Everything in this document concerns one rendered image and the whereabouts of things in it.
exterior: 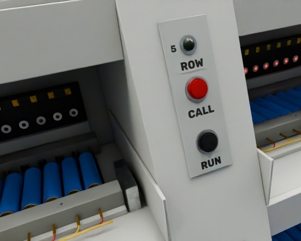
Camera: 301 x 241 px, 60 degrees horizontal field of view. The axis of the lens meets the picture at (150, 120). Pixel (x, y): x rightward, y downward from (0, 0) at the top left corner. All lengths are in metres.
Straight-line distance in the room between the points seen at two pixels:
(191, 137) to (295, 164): 0.15
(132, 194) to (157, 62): 0.12
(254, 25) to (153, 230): 0.20
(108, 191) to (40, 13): 0.16
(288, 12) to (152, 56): 0.14
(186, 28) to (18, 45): 0.12
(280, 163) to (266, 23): 0.15
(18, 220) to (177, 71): 0.18
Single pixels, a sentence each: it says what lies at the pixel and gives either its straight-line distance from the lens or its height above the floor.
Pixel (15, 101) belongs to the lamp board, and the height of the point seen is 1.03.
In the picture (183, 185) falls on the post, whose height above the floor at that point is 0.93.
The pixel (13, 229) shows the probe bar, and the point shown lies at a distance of 0.26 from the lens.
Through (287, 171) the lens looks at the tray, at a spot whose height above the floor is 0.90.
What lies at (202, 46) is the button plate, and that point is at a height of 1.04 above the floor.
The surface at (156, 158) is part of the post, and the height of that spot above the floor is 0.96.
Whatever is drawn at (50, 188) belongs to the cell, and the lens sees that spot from 0.29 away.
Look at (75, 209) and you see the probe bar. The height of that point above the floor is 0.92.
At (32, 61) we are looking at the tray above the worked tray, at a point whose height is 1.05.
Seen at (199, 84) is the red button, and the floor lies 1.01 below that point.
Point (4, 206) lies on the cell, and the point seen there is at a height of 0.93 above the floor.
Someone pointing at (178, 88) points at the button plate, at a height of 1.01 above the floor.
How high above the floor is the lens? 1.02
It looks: 9 degrees down
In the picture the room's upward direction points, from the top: 13 degrees counter-clockwise
